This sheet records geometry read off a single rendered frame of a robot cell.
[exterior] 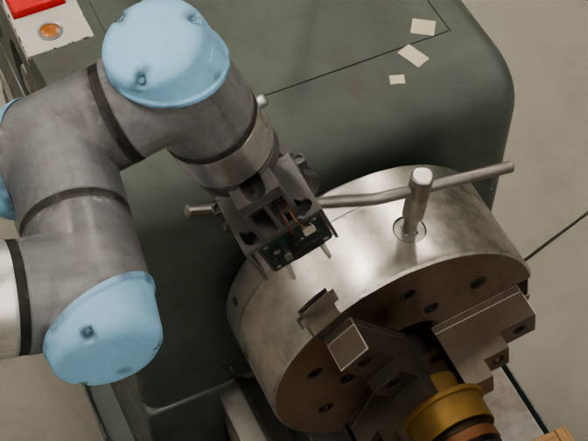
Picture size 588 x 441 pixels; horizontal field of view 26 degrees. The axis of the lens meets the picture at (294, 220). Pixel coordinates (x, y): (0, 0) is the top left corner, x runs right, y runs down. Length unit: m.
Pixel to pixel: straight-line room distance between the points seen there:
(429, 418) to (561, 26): 2.03
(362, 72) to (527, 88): 1.72
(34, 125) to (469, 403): 0.61
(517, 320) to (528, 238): 1.45
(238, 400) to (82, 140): 0.78
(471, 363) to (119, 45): 0.63
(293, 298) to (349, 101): 0.22
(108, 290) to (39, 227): 0.07
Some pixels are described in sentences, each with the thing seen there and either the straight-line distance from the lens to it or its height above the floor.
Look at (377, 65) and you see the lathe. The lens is 1.39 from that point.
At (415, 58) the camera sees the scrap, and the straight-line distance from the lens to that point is 1.40.
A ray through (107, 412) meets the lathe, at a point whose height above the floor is 0.54.
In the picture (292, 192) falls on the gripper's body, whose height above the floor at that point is 1.47.
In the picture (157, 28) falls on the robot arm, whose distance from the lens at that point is 0.85.
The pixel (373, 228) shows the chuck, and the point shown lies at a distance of 1.27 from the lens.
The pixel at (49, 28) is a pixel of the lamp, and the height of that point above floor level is 1.26.
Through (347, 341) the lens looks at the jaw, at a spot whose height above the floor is 1.19.
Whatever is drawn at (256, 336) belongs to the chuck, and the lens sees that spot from 1.33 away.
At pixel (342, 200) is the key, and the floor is 1.32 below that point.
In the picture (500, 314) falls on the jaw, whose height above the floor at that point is 1.12.
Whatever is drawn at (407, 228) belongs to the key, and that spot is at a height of 1.25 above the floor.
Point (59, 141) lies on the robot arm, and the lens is 0.86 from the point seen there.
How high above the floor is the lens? 2.28
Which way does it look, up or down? 55 degrees down
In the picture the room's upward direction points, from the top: straight up
